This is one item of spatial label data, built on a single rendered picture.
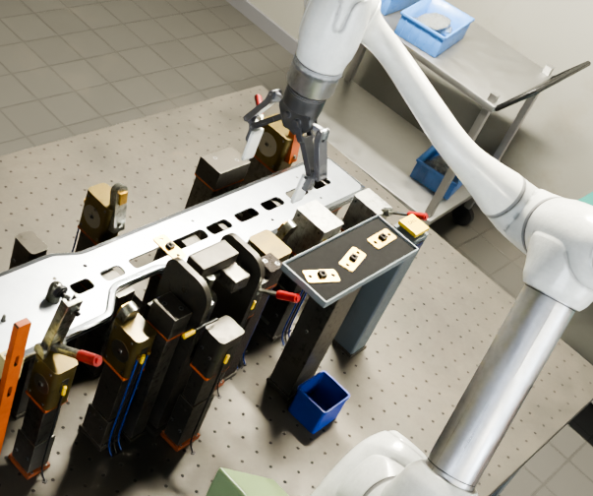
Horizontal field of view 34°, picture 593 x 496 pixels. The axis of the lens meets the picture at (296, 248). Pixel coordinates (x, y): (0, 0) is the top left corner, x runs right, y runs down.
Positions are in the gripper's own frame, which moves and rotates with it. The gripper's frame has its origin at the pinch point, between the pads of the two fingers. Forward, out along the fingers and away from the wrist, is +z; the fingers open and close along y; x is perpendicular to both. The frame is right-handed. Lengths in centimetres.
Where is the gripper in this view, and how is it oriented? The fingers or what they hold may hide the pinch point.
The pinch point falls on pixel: (272, 174)
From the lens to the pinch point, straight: 186.0
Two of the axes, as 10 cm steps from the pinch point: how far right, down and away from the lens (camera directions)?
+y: -7.0, -6.2, 3.5
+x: -6.4, 3.2, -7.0
